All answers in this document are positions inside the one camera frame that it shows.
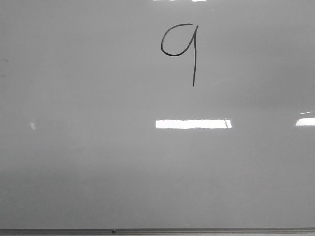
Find white glossy whiteboard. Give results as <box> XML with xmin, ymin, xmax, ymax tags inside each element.
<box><xmin>0</xmin><ymin>0</ymin><xmax>315</xmax><ymax>233</ymax></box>

